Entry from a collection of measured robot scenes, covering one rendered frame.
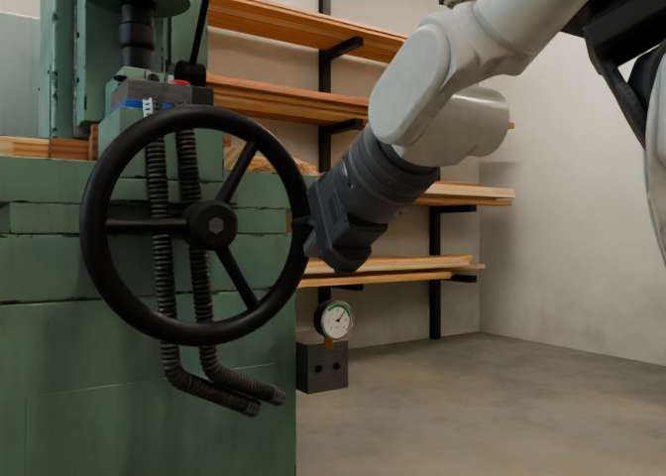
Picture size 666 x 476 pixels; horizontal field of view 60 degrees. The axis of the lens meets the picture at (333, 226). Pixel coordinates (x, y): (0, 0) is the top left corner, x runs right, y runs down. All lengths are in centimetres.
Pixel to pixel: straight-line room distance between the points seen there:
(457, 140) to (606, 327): 376
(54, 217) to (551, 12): 65
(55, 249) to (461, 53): 59
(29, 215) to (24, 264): 6
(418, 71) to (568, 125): 395
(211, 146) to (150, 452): 45
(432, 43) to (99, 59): 78
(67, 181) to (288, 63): 312
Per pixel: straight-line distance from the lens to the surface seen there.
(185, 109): 71
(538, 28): 47
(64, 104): 122
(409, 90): 49
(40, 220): 85
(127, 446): 91
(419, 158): 53
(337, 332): 95
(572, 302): 436
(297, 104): 332
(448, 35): 48
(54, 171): 85
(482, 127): 54
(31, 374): 86
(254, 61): 377
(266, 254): 94
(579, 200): 431
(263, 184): 94
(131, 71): 102
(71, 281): 85
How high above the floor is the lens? 80
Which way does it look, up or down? 1 degrees up
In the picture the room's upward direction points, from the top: straight up
